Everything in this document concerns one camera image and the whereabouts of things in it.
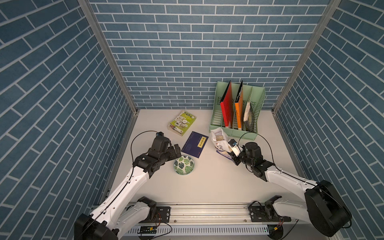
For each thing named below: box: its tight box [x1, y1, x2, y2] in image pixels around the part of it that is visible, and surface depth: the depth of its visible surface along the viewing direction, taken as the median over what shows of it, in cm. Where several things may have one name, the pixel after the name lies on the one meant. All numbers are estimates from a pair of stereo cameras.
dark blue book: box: [181, 131, 209, 159], surface depth 101 cm
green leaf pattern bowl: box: [173, 155, 195, 176], surface depth 91 cm
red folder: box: [220, 80, 234, 128], surface depth 90 cm
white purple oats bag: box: [210, 127, 232, 161], surface depth 80 cm
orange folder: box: [234, 80, 244, 131], surface depth 93 cm
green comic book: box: [167, 110, 197, 137], surface depth 110 cm
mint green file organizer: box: [209, 81, 266, 141], surface depth 104 cm
